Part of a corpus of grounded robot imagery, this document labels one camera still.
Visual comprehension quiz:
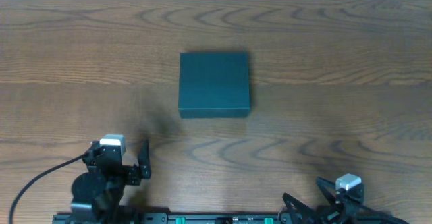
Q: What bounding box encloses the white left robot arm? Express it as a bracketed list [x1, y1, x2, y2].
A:
[65, 140, 151, 223]

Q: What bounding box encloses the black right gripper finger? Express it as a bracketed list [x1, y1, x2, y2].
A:
[315, 177, 337, 204]
[282, 193, 317, 224]

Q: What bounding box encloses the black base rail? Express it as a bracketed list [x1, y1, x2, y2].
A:
[51, 213, 391, 224]

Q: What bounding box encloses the black box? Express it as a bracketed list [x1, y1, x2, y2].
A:
[178, 52, 251, 119]

